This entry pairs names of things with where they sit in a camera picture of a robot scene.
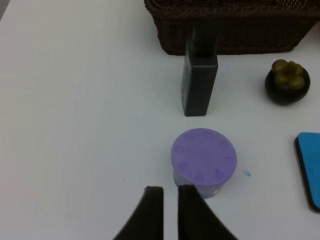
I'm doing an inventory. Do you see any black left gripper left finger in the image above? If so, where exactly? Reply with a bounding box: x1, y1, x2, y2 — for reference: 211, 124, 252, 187
115, 186, 164, 240

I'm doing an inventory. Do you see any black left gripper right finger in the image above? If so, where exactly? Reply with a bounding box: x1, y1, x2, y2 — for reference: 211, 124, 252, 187
177, 185, 236, 240

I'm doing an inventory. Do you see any dark green square bottle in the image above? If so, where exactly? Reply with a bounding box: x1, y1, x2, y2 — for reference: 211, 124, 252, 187
181, 19, 219, 117

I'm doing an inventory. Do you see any purple-lidded round jar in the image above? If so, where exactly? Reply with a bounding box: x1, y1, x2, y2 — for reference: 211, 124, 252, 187
170, 128, 237, 199

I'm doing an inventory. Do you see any blue whiteboard eraser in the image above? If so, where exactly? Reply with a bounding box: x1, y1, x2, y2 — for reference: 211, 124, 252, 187
294, 132, 320, 213

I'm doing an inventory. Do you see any dark purple mangosteen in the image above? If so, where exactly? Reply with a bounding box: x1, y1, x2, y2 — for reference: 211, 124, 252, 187
264, 59, 311, 106

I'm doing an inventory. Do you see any dark brown wicker basket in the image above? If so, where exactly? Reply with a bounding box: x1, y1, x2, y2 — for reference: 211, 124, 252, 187
144, 0, 320, 56

